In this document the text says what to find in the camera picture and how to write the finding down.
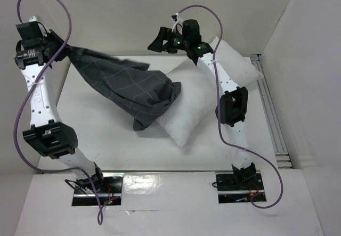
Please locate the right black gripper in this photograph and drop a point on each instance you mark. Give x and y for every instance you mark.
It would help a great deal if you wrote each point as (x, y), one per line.
(164, 40)

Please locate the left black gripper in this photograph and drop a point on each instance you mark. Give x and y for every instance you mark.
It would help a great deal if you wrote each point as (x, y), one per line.
(64, 53)

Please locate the dark grey checked pillowcase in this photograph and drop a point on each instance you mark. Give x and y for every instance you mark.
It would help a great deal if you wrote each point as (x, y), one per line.
(143, 93)

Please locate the white pillow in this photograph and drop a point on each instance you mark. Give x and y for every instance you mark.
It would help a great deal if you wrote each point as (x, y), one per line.
(197, 96)

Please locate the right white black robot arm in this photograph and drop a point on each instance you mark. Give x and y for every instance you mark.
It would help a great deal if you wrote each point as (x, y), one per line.
(232, 99)

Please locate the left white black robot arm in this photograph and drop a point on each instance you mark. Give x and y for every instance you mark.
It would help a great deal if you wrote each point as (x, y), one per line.
(47, 134)

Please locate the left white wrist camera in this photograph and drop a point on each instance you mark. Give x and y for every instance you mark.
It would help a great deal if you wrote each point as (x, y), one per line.
(37, 20)

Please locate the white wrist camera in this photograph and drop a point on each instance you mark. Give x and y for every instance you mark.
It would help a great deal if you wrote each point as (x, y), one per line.
(37, 20)
(177, 20)

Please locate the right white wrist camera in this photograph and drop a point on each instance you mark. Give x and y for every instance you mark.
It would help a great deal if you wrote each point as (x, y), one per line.
(177, 20)

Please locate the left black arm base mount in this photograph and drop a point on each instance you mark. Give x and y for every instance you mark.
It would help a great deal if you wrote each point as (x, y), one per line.
(109, 193)

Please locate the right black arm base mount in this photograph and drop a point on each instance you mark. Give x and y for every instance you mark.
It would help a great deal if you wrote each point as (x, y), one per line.
(229, 191)

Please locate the aluminium rail at table edge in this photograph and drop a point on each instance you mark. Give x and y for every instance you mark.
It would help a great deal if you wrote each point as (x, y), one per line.
(278, 142)

